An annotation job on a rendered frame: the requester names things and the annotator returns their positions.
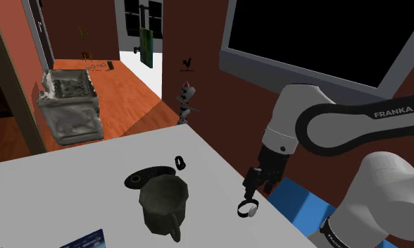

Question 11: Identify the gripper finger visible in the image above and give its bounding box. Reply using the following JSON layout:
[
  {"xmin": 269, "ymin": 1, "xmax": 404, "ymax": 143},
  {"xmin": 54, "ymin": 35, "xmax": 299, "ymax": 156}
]
[
  {"xmin": 242, "ymin": 167, "xmax": 263, "ymax": 201},
  {"xmin": 263, "ymin": 180, "xmax": 280, "ymax": 194}
]

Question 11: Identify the blue robot stand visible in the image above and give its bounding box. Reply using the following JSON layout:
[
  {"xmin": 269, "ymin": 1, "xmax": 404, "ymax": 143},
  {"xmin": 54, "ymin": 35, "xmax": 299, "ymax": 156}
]
[{"xmin": 266, "ymin": 176, "xmax": 397, "ymax": 248}]

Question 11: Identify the dark grey mug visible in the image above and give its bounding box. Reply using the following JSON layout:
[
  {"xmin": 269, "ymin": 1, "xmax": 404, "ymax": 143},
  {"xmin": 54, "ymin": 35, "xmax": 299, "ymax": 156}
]
[{"xmin": 138, "ymin": 173, "xmax": 190, "ymax": 243}]

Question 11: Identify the white rocket figure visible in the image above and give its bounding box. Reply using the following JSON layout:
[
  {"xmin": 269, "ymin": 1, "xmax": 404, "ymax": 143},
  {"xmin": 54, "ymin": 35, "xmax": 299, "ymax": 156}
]
[{"xmin": 175, "ymin": 80, "xmax": 200, "ymax": 125}]

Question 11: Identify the black flat round lid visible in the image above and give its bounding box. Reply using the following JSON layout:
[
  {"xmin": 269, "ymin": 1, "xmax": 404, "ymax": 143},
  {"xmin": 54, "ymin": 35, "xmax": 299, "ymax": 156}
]
[{"xmin": 123, "ymin": 166, "xmax": 177, "ymax": 190}]

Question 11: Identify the large grey-framed window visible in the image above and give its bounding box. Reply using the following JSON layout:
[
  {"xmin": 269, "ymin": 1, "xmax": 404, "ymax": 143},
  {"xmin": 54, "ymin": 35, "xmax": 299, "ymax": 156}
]
[{"xmin": 218, "ymin": 0, "xmax": 414, "ymax": 101}]

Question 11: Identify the grey open box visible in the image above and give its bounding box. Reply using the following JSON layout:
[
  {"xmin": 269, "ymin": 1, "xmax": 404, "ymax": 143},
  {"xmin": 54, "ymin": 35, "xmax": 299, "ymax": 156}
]
[{"xmin": 36, "ymin": 68, "xmax": 105, "ymax": 146}]

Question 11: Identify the grey-framed paned window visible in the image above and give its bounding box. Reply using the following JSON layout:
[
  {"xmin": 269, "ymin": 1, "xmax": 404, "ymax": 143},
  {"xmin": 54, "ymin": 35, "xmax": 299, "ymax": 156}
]
[{"xmin": 113, "ymin": 0, "xmax": 164, "ymax": 54}]

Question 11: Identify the potted plant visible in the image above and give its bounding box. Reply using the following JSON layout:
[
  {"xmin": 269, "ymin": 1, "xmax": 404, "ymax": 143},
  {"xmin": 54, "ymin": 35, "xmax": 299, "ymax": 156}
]
[{"xmin": 77, "ymin": 26, "xmax": 93, "ymax": 61}]

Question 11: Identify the small black ring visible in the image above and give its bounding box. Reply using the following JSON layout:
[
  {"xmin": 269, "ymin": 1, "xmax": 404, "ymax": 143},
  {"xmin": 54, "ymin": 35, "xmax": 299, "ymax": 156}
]
[{"xmin": 173, "ymin": 155, "xmax": 187, "ymax": 171}]

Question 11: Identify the black rooster wall ornament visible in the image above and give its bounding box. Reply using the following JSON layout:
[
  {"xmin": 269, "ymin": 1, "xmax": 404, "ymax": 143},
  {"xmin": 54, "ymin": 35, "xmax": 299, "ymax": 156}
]
[{"xmin": 179, "ymin": 56, "xmax": 196, "ymax": 74}]

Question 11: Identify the green wall picture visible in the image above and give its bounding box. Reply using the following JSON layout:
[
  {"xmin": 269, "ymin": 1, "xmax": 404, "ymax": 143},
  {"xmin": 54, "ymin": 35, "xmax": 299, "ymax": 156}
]
[{"xmin": 139, "ymin": 27, "xmax": 154, "ymax": 69}]

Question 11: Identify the brown door frame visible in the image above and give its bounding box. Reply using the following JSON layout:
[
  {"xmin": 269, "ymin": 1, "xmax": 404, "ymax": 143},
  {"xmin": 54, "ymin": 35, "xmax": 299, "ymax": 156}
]
[{"xmin": 0, "ymin": 0, "xmax": 49, "ymax": 156}]

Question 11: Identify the dark door with grey frame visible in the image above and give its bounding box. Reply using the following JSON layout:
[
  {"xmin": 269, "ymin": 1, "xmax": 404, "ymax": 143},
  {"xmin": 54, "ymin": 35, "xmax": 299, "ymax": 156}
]
[{"xmin": 21, "ymin": 0, "xmax": 56, "ymax": 70}]

